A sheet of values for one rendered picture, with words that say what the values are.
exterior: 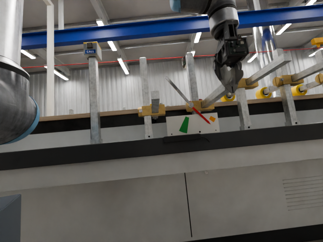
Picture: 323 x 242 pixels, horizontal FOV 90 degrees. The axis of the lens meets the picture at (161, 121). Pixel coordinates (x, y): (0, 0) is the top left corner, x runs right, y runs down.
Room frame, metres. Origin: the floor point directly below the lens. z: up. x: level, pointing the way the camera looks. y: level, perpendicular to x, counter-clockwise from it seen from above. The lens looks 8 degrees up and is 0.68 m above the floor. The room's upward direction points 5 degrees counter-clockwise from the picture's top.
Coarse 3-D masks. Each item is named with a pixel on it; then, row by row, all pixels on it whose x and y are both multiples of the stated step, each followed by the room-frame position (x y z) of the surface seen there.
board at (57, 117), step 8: (296, 96) 1.04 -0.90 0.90; (304, 96) 1.04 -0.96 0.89; (312, 96) 1.05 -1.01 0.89; (320, 96) 1.05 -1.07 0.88; (216, 104) 1.01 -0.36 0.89; (224, 104) 1.01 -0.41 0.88; (232, 104) 1.02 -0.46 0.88; (104, 112) 0.97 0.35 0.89; (112, 112) 0.98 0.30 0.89; (120, 112) 0.98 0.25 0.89; (128, 112) 0.98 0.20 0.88; (136, 112) 0.98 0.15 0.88; (40, 120) 0.95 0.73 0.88; (48, 120) 0.96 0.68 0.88; (56, 120) 0.97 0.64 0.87
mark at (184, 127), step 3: (186, 117) 0.79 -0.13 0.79; (186, 120) 0.79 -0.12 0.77; (183, 123) 0.79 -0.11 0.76; (186, 123) 0.79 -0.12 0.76; (183, 126) 0.79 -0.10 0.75; (186, 126) 0.79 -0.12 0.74; (180, 129) 0.79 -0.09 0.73; (183, 129) 0.79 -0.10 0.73; (186, 129) 0.79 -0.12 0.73; (183, 132) 0.79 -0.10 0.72; (186, 132) 0.79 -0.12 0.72
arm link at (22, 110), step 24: (0, 0) 0.32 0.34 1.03; (0, 24) 0.32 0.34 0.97; (0, 48) 0.32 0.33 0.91; (0, 72) 0.31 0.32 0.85; (24, 72) 0.36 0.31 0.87; (0, 96) 0.29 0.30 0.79; (24, 96) 0.36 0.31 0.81; (0, 120) 0.30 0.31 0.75; (24, 120) 0.37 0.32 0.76; (0, 144) 0.38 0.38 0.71
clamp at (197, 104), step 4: (200, 100) 0.80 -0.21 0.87; (188, 104) 0.79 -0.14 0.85; (196, 104) 0.79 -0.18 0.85; (200, 104) 0.80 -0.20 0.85; (212, 104) 0.80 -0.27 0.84; (188, 108) 0.79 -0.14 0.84; (196, 108) 0.79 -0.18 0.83; (200, 108) 0.80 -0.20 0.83; (204, 108) 0.80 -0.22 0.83; (208, 108) 0.80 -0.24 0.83; (212, 108) 0.80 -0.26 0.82
